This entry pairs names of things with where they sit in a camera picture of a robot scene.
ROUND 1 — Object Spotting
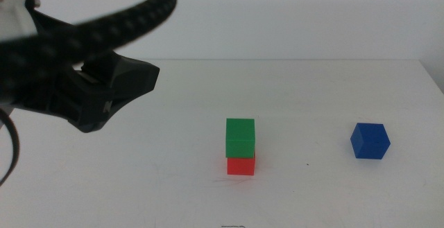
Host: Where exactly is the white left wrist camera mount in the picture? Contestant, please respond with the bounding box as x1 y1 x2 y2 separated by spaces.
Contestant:
0 0 38 44

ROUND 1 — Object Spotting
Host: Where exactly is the red cube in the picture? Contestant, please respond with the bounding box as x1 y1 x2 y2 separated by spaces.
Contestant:
226 153 257 177

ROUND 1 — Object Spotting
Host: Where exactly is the blue cube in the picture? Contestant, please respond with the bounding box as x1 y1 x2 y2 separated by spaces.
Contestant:
350 122 391 160

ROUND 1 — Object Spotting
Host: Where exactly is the thin black cable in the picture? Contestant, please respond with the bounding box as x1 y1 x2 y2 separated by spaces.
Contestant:
0 107 21 187

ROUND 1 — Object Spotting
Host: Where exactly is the green cube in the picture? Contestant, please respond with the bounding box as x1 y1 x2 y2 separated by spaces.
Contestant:
225 118 256 159

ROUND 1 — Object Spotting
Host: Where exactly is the black left wrist camera bracket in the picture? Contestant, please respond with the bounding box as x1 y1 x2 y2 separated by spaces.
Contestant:
19 0 76 42

